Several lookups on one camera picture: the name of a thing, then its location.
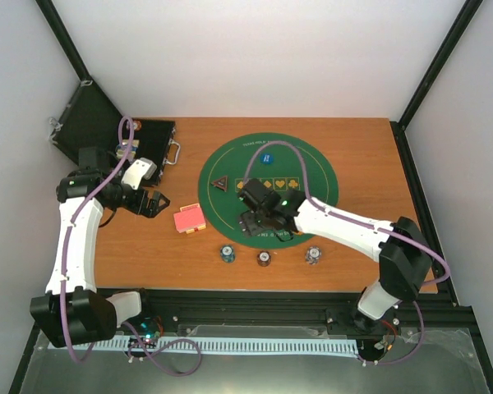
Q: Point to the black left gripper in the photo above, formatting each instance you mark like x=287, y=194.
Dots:
x=151, y=211

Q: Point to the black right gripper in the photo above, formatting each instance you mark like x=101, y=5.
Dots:
x=249, y=227

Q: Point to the orange big blind button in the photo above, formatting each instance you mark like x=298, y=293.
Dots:
x=286, y=236

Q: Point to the dark red chip stack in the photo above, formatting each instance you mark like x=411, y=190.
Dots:
x=264, y=258

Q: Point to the red playing card deck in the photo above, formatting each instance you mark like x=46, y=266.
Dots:
x=189, y=219

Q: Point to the triangular dealer button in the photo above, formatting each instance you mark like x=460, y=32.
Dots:
x=220, y=183

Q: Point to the blue small blind button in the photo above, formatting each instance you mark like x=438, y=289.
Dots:
x=266, y=158

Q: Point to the blue poker chip stack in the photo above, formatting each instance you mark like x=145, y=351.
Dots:
x=227, y=253

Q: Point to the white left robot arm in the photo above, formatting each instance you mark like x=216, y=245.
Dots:
x=71, y=312

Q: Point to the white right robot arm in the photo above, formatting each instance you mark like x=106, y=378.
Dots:
x=399, y=248

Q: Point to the blue card box in case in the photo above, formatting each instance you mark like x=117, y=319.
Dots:
x=122, y=147

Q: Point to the white purple chip stack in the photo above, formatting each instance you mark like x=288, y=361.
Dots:
x=313, y=255

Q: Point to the orange chip in case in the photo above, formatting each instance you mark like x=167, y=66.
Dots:
x=137, y=125

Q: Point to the black poker case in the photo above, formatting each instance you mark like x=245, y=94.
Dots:
x=91, y=119

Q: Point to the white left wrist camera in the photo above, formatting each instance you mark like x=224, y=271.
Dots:
x=140, y=169

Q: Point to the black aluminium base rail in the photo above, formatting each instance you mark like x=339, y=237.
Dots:
x=177, y=310

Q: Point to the light blue cable duct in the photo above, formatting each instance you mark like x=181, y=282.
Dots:
x=255, y=346

